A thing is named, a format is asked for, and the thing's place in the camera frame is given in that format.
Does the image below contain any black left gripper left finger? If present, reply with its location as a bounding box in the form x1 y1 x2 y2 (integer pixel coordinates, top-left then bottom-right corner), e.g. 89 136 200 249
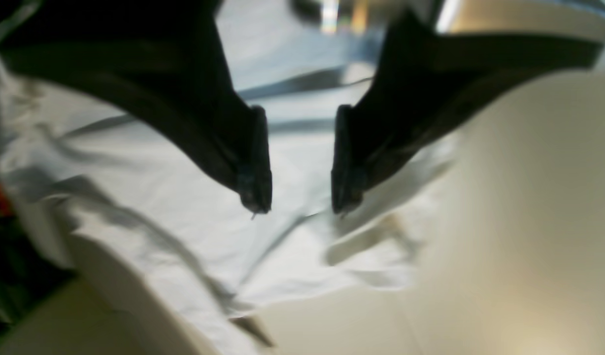
0 0 272 214

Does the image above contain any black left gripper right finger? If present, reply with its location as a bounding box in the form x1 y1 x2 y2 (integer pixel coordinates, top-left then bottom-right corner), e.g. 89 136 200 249
331 13 603 215

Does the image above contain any white t-shirt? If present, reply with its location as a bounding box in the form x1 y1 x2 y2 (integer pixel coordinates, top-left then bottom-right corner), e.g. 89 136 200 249
0 0 461 355

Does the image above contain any black bin with tools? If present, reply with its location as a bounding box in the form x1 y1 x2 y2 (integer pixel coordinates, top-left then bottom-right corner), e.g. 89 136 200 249
0 178 76 337

